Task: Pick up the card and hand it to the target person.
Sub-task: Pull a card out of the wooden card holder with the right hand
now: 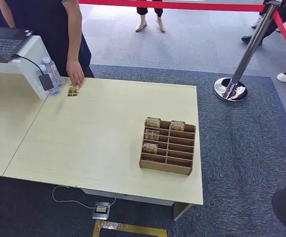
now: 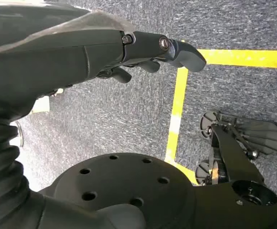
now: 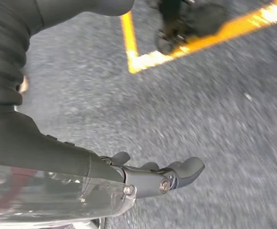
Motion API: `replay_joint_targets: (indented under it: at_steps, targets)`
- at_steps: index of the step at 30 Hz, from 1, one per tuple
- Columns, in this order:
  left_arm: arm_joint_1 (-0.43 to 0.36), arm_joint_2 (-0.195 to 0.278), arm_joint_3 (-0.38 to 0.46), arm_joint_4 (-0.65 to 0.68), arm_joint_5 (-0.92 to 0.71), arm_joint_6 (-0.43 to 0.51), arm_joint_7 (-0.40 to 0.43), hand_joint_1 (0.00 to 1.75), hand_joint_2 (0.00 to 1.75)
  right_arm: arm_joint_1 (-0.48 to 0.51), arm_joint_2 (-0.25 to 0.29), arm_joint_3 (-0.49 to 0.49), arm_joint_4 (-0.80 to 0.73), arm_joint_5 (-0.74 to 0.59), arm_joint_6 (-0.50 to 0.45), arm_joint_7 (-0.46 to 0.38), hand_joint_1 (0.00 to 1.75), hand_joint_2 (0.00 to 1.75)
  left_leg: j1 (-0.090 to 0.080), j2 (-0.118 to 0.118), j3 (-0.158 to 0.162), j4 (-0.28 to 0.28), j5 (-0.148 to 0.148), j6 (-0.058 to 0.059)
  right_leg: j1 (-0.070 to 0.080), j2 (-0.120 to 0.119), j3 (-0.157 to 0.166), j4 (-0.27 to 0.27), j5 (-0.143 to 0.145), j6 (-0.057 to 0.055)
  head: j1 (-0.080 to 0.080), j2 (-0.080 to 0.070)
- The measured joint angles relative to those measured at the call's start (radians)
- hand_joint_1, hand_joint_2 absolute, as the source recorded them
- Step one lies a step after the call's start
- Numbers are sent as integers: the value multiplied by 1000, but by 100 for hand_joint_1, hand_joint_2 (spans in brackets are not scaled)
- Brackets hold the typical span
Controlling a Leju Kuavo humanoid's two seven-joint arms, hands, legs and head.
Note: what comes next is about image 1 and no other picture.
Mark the wooden card holder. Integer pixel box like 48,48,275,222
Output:
139,118,197,176

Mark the chrome stanchion post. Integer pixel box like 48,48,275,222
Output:
214,0,281,104

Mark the black laptop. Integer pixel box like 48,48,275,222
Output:
0,26,34,63

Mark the gold patterned card stack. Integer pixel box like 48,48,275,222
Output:
67,85,81,97

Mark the white desk riser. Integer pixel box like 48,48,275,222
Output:
0,35,51,101

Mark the person's left hand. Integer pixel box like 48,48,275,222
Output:
66,59,85,88

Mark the black power adapter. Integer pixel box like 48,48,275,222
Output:
38,73,54,92

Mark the metal floor socket box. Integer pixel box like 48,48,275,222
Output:
92,202,111,220

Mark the thin white cable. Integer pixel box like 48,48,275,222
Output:
52,185,116,210

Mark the person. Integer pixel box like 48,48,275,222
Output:
0,0,94,79

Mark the gold hotel card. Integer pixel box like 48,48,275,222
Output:
142,143,158,155
170,120,186,132
144,129,160,142
146,117,161,129

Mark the black power cable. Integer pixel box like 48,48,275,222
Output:
11,54,46,77

